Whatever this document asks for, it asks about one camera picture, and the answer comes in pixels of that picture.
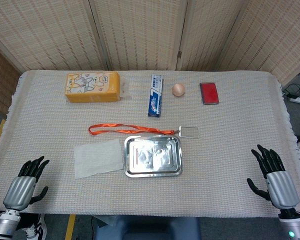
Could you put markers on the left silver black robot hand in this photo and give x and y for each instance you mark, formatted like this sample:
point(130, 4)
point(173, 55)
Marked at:
point(20, 187)

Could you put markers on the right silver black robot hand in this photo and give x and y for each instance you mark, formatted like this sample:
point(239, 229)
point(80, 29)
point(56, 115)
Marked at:
point(281, 187)

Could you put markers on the clear plastic bag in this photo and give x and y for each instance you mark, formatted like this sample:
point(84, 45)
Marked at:
point(97, 158)

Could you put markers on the red rectangular block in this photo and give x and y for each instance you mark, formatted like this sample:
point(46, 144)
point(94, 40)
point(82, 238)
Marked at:
point(209, 93)

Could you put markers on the silver metal tray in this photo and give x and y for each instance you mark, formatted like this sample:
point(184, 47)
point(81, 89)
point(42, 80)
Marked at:
point(153, 157)

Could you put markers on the black white sneaker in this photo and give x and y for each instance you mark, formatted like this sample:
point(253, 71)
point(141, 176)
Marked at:
point(35, 228)

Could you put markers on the beige woven tablecloth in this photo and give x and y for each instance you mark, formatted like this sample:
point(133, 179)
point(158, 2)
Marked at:
point(215, 160)

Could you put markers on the clear plastic badge holder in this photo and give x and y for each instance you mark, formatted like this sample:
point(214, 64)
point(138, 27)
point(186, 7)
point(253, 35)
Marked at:
point(189, 132)

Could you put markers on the yellow cartoon tissue pack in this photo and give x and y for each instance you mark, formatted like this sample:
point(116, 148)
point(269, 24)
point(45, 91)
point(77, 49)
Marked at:
point(92, 87)

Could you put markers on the brown egg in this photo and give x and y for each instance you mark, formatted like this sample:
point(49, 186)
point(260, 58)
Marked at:
point(178, 89)

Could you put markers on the blue white toothpaste box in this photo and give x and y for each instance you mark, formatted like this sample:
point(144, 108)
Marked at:
point(155, 96)

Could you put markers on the brass screen hinge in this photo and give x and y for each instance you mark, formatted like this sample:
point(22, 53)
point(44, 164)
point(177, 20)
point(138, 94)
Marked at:
point(179, 54)

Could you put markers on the beige woven folding screen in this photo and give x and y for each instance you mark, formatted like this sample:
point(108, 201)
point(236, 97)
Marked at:
point(140, 32)

